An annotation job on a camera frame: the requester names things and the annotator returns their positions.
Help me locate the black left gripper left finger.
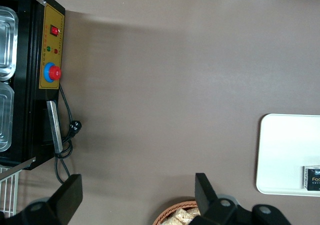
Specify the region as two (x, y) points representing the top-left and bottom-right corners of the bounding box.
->
(9, 174), (84, 225)

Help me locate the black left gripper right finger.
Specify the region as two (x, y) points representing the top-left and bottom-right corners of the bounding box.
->
(191, 172), (241, 225)

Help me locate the white plastic tray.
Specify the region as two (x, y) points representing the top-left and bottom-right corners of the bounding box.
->
(255, 113), (320, 197)

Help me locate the brown wicker basket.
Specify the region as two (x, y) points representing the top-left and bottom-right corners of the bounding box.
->
(152, 200), (201, 225)

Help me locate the steel food pan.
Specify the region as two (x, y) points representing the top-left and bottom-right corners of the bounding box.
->
(0, 6), (19, 80)
(0, 81), (16, 153)

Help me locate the black printed packet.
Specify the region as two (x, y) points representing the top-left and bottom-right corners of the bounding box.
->
(302, 164), (320, 192)

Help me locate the red knob on blue dial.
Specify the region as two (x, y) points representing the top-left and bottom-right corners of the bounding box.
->
(43, 62), (62, 84)

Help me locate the yellow control panel plate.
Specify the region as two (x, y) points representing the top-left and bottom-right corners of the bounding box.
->
(39, 4), (66, 90)

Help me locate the white wire rack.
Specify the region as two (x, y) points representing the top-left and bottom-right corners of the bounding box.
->
(0, 166), (20, 219)

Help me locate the grey metal bar handle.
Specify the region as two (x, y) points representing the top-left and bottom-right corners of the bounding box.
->
(46, 100), (64, 153)

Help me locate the black power cable with plug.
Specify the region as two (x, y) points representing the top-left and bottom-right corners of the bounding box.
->
(54, 83), (83, 185)

